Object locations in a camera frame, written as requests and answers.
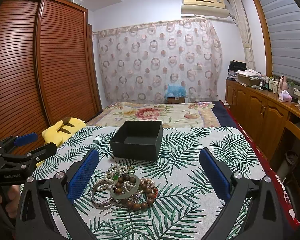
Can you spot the tied cream drape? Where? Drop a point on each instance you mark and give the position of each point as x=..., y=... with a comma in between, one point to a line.
x=242, y=22

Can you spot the stack of folded clothes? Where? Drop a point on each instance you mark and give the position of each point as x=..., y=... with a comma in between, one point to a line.
x=233, y=68

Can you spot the floral bed blanket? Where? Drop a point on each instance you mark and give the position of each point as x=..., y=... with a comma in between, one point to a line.
x=195, y=114

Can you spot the circle pattern curtain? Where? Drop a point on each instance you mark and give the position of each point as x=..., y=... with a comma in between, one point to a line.
x=139, y=63

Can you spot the green jade bangle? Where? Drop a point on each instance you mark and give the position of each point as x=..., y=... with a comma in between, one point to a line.
x=125, y=187

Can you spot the palm leaf print cloth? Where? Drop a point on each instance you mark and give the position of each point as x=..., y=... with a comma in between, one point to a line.
x=175, y=199

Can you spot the wall air conditioner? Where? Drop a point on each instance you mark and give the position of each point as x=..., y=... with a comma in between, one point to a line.
x=214, y=8

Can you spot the wooden side cabinet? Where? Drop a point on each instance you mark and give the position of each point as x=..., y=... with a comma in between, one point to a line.
x=267, y=120

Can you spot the blue bag on box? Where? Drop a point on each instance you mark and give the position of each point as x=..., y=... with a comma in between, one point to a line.
x=175, y=94

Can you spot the black square jewelry box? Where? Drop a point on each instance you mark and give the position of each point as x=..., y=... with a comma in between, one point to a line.
x=138, y=140

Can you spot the brown louvered wardrobe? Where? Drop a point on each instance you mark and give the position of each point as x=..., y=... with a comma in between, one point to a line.
x=47, y=69

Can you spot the grey window blind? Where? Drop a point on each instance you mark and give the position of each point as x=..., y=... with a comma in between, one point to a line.
x=283, y=23

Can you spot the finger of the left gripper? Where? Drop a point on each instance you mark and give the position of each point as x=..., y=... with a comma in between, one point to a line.
x=40, y=154
x=22, y=140

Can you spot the silver bangle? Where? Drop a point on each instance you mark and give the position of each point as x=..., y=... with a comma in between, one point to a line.
x=100, y=194

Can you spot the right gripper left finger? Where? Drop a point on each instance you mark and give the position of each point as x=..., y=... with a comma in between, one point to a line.
x=34, y=219

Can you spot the pink tissue box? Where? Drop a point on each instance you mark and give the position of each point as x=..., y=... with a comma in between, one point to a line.
x=285, y=96

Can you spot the yellow plush toy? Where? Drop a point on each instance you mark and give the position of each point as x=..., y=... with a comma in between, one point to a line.
x=62, y=130

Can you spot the person's left hand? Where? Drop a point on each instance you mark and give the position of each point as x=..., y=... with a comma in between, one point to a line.
x=13, y=197

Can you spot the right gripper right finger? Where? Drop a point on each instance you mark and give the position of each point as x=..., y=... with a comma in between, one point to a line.
x=265, y=218

